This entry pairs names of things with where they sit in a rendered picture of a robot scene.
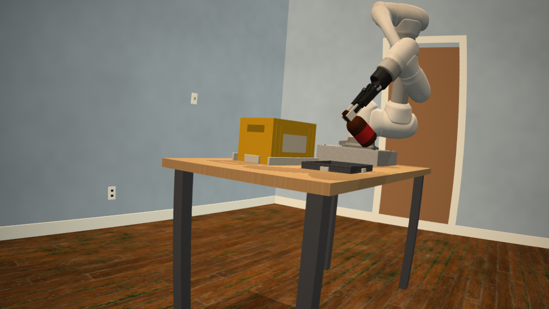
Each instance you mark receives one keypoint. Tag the brown bottle with red label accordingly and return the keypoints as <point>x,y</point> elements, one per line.
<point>360,130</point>

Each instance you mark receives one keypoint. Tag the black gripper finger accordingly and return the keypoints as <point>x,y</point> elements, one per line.
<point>360,95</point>
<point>364,101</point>

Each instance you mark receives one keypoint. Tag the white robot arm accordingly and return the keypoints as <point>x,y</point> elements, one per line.
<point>409,80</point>

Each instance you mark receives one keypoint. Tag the yellow divided crate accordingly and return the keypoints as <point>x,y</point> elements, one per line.
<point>279,138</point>

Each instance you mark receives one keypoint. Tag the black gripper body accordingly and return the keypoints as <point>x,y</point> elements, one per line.
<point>382,77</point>

